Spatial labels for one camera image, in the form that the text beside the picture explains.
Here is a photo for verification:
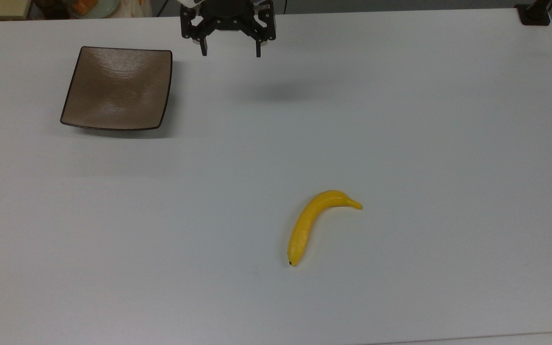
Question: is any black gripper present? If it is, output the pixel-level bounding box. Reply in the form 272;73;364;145
180;0;277;58

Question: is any brown square ceramic plate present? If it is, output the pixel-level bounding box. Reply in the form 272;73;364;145
60;46;173;131

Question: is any pale bowl with orange food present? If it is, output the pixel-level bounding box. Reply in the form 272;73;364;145
67;0;119;19

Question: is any black table clamp mount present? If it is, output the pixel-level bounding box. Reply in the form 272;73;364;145
515;0;552;26

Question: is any white plastic bag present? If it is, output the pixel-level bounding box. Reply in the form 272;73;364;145
116;0;154;19

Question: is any yellow banana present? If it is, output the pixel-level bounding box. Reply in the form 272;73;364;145
287;190;363;267

